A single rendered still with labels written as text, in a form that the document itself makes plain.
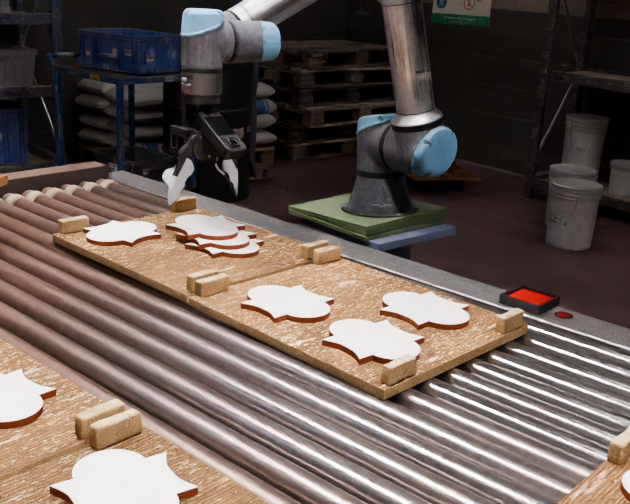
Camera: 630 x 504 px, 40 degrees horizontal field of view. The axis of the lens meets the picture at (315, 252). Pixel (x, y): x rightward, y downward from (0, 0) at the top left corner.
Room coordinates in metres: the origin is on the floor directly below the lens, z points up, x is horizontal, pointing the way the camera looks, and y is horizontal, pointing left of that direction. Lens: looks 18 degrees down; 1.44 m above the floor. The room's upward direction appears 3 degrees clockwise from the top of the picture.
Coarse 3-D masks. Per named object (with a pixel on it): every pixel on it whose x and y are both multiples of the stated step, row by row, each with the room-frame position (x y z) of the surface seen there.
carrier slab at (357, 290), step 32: (320, 288) 1.35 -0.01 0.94; (352, 288) 1.35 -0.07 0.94; (384, 288) 1.36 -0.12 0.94; (416, 288) 1.37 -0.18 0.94; (224, 320) 1.21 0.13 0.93; (256, 320) 1.19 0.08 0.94; (288, 320) 1.20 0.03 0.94; (480, 320) 1.25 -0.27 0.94; (288, 352) 1.11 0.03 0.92; (320, 352) 1.09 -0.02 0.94; (448, 352) 1.12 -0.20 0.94; (480, 352) 1.15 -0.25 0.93; (352, 384) 1.03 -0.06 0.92; (384, 384) 1.00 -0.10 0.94; (416, 384) 1.04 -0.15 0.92
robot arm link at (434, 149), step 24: (384, 0) 1.84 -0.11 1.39; (408, 0) 1.83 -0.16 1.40; (384, 24) 1.88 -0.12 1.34; (408, 24) 1.84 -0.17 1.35; (408, 48) 1.85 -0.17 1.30; (408, 72) 1.85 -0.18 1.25; (408, 96) 1.86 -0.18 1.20; (432, 96) 1.88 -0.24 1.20; (408, 120) 1.86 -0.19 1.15; (432, 120) 1.86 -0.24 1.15; (384, 144) 1.93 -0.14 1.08; (408, 144) 1.86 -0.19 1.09; (432, 144) 1.84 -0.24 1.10; (456, 144) 1.89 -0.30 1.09; (408, 168) 1.88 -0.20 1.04; (432, 168) 1.85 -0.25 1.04
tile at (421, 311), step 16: (384, 304) 1.27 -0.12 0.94; (400, 304) 1.27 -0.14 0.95; (416, 304) 1.27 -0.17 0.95; (432, 304) 1.28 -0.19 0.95; (448, 304) 1.28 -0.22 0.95; (464, 304) 1.28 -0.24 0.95; (416, 320) 1.20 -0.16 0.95; (432, 320) 1.21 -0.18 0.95; (448, 320) 1.21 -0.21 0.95; (464, 320) 1.22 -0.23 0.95
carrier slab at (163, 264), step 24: (144, 216) 1.71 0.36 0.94; (168, 216) 1.72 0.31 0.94; (72, 240) 1.52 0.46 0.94; (168, 240) 1.56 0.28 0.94; (264, 240) 1.59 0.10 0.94; (288, 240) 1.60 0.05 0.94; (120, 264) 1.41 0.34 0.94; (144, 264) 1.41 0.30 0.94; (168, 264) 1.42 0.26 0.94; (192, 264) 1.43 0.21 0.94; (216, 264) 1.44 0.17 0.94; (240, 264) 1.44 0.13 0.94; (264, 264) 1.45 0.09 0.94; (288, 264) 1.46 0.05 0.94; (168, 288) 1.31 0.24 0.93
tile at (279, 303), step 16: (256, 288) 1.30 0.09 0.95; (272, 288) 1.31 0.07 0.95; (288, 288) 1.31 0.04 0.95; (256, 304) 1.23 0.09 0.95; (272, 304) 1.23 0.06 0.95; (288, 304) 1.24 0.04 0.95; (304, 304) 1.24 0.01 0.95; (320, 304) 1.25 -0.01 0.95; (272, 320) 1.19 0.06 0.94; (304, 320) 1.19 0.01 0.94; (320, 320) 1.20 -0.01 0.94
